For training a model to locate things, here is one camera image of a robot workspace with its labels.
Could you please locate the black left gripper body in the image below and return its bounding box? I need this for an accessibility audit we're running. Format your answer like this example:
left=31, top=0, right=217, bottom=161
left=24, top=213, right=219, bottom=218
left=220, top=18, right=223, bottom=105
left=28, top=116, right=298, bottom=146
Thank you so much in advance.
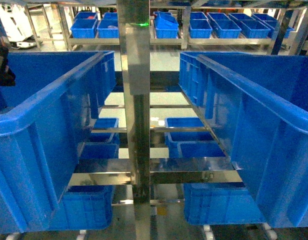
left=0, top=45, right=16, bottom=87

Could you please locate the large blue bin upper left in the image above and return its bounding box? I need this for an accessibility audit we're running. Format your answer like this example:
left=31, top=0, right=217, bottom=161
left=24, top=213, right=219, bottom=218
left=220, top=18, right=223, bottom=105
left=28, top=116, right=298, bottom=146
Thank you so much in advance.
left=0, top=51, right=116, bottom=234

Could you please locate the large blue bin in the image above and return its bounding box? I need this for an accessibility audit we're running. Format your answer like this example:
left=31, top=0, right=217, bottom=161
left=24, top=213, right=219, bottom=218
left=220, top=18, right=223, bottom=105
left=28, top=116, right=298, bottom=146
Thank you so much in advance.
left=179, top=52, right=308, bottom=228
left=0, top=51, right=116, bottom=234

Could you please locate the small blue bin far left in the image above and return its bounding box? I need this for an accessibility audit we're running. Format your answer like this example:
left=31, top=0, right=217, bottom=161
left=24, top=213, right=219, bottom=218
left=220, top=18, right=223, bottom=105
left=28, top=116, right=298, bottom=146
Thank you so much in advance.
left=70, top=11, right=98, bottom=39

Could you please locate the small blue bin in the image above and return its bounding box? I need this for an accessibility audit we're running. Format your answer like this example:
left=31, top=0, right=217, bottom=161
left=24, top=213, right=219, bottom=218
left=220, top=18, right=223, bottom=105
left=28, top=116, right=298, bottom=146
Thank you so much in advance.
left=154, top=11, right=179, bottom=39
left=70, top=11, right=98, bottom=39
left=207, top=12, right=242, bottom=39

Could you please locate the stainless steel rack upright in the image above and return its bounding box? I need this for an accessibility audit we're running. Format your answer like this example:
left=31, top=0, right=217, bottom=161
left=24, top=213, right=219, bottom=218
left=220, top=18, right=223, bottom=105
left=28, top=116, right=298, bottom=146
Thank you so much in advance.
left=116, top=0, right=151, bottom=240

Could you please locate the blue bin lower left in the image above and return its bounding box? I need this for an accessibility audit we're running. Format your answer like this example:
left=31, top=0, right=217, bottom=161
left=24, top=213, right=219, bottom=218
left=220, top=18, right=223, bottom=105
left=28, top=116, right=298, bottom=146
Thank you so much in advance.
left=49, top=185, right=115, bottom=231

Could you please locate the small blue bin far centre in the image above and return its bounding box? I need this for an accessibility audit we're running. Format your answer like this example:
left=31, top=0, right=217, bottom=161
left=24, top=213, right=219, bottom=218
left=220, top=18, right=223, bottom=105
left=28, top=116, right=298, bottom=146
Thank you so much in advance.
left=154, top=11, right=179, bottom=39

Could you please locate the small blue bin far right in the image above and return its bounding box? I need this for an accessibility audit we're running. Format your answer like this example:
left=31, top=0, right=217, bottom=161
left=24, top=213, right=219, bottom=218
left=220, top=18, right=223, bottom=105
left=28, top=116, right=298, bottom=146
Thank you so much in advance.
left=207, top=12, right=242, bottom=39

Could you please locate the blue bin lower right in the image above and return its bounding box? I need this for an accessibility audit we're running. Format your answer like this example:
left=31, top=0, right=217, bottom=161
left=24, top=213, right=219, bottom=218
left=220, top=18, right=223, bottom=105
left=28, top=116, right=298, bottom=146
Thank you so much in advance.
left=183, top=182, right=266, bottom=225

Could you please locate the large blue bin upper right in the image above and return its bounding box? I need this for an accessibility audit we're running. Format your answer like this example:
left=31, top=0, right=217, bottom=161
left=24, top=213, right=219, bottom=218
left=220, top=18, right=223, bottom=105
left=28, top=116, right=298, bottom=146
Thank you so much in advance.
left=179, top=52, right=308, bottom=228

